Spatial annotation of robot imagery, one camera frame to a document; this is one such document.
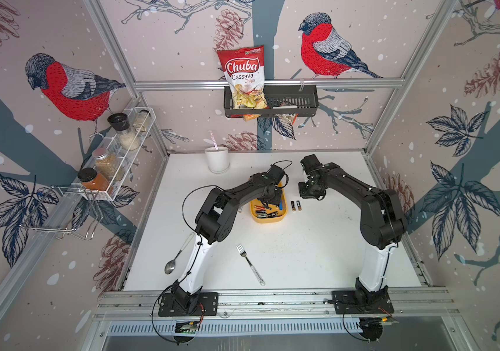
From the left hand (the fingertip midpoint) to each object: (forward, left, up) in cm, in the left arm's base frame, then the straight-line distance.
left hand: (278, 196), depth 100 cm
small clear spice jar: (+16, +57, +32) cm, 67 cm away
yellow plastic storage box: (-8, +7, -1) cm, 11 cm away
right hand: (-1, -11, +4) cm, 12 cm away
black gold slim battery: (-4, -9, -1) cm, 10 cm away
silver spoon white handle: (-30, +44, -3) cm, 53 cm away
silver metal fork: (-25, +16, -2) cm, 30 cm away
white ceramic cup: (+17, +30, +6) cm, 35 cm away
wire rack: (-26, +61, +34) cm, 75 cm away
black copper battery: (-4, -6, -1) cm, 8 cm away
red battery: (-5, +9, -2) cm, 10 cm away
